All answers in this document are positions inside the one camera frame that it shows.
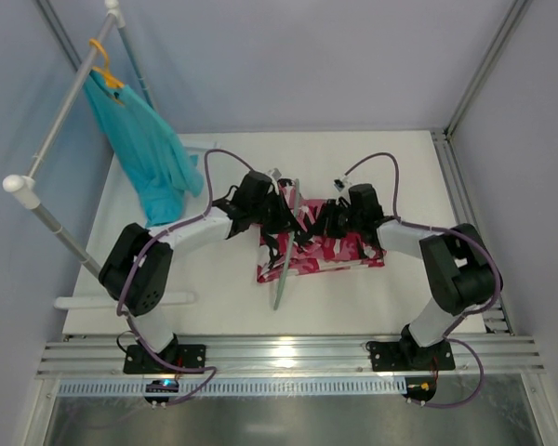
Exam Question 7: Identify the orange plastic hanger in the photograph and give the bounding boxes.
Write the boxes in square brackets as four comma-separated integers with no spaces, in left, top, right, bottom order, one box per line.
[88,38,125,91]

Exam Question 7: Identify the white clothes rack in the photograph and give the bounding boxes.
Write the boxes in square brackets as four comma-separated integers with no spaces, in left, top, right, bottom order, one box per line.
[2,0,222,311]

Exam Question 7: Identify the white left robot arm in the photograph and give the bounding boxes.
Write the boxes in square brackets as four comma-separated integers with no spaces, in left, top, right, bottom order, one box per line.
[99,171,299,359]

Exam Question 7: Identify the pink camouflage trousers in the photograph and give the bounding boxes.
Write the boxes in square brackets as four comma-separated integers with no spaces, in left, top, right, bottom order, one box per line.
[256,178,386,283]

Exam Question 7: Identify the grey slotted cable duct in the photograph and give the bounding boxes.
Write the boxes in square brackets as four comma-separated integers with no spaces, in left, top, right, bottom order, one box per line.
[56,375,406,398]

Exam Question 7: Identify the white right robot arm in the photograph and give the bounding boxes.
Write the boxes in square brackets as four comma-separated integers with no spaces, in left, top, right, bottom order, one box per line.
[324,179,503,368]

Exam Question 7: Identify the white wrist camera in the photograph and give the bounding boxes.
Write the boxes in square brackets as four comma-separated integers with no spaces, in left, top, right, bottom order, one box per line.
[334,176,351,192]
[267,168,282,181]

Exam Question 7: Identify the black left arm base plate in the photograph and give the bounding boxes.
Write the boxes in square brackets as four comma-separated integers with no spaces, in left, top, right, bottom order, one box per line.
[123,344,206,374]

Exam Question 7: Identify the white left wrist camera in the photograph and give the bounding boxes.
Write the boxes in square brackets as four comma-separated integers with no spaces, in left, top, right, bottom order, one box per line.
[267,168,282,181]

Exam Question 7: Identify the aluminium frame rail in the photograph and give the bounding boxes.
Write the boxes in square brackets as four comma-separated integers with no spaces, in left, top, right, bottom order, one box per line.
[36,334,545,378]

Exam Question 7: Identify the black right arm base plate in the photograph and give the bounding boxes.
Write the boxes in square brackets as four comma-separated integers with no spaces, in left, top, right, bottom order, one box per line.
[365,339,456,372]

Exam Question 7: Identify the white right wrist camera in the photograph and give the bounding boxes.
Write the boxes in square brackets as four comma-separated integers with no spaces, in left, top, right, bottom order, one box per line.
[334,176,351,192]

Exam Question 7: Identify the turquoise t-shirt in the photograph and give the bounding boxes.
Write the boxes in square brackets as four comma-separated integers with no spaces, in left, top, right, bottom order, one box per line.
[84,72,204,227]

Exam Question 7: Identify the clear green hanger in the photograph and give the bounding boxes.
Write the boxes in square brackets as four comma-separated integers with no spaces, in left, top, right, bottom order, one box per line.
[272,178,300,311]

